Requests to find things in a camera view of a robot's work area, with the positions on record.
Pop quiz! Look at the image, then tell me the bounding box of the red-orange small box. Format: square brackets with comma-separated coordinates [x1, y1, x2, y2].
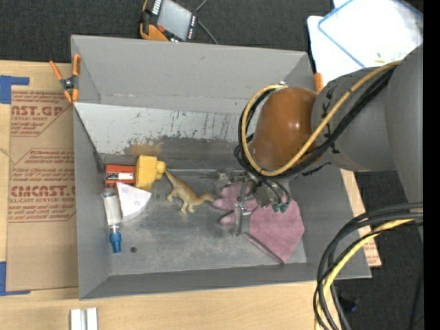
[104, 164, 137, 188]

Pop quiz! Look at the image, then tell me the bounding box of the white dotted fan-shaped card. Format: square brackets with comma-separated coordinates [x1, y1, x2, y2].
[115, 181, 153, 220]

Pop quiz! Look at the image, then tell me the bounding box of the grey metal bin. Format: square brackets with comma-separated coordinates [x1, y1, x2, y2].
[70, 34, 373, 300]

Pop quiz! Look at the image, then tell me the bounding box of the tan toy dinosaur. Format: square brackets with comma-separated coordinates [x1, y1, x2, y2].
[165, 169, 216, 216]

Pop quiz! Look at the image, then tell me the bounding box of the white tube with blue cap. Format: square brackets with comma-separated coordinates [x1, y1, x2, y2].
[100, 190, 124, 254]

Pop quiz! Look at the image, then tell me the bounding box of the pink cloth glove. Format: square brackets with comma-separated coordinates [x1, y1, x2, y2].
[212, 183, 306, 265]

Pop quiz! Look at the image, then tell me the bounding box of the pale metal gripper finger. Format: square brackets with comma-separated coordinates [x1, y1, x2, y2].
[198, 170, 230, 190]
[229, 197, 252, 237]

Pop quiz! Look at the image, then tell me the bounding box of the yellow plastic toy block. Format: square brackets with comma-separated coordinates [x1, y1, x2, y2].
[134, 154, 167, 192]

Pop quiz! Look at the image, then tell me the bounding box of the brown cardboard board, red print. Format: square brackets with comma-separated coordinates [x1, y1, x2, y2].
[0, 59, 382, 297]

